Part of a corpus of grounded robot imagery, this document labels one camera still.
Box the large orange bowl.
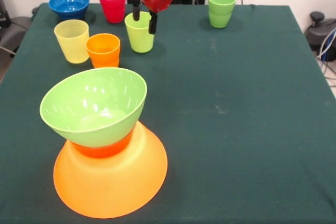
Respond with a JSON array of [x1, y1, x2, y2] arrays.
[[53, 120, 169, 219]]

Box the dark green tablecloth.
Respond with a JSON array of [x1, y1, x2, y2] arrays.
[[0, 2, 336, 224]]

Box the yellow cup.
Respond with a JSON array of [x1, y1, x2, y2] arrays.
[[54, 19, 90, 65]]

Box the black equipment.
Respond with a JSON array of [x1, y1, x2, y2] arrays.
[[0, 0, 11, 28]]

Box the orange cup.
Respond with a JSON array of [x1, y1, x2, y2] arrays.
[[85, 33, 121, 69]]

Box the tangled floor cables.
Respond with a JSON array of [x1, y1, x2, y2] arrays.
[[316, 28, 336, 87]]

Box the lime cup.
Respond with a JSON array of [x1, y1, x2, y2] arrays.
[[124, 11, 155, 54]]

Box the blue bowl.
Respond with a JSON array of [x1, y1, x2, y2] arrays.
[[48, 0, 90, 21]]

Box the pink cup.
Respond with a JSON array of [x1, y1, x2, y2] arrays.
[[98, 0, 127, 24]]

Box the red-orange bowl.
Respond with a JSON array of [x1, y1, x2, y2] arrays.
[[70, 124, 136, 159]]

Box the green bowl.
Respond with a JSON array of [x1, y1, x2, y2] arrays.
[[39, 67, 148, 148]]

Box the green cup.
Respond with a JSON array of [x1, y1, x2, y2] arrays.
[[207, 0, 237, 28]]

